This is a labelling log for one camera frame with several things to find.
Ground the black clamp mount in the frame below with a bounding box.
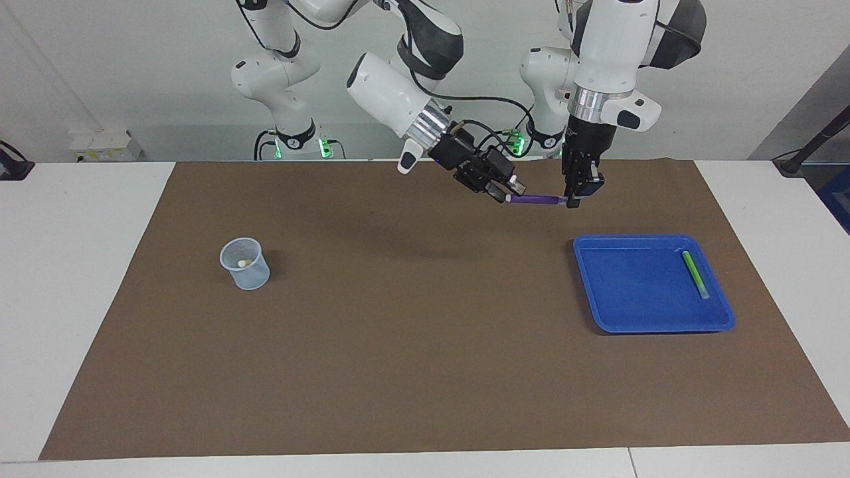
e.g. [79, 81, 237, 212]
[0, 141, 35, 181]

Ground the white power strip box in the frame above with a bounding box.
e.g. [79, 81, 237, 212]
[68, 128, 142, 162]

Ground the translucent plastic cup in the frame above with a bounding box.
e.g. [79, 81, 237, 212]
[219, 237, 271, 291]

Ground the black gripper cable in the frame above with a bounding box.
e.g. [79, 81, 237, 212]
[556, 0, 706, 57]
[396, 40, 535, 160]

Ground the green marker pen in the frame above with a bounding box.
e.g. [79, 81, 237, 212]
[681, 250, 711, 300]

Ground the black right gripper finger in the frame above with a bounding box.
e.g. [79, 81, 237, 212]
[457, 163, 512, 203]
[478, 145, 525, 195]

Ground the black stand pole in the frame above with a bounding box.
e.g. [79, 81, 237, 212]
[772, 105, 850, 177]

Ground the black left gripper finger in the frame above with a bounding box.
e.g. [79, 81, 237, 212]
[579, 157, 606, 200]
[561, 151, 581, 209]

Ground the blue plastic tray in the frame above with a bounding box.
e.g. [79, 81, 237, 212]
[572, 234, 736, 335]

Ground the brown table mat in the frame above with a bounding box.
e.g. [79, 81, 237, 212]
[39, 158, 850, 461]

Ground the purple marker pen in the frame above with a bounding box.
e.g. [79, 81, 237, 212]
[505, 192, 572, 206]

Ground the blue crate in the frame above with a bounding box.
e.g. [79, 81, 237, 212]
[815, 165, 850, 234]

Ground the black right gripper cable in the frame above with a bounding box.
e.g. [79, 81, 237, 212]
[396, 40, 535, 160]

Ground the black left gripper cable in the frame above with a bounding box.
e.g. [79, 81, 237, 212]
[556, 0, 706, 57]

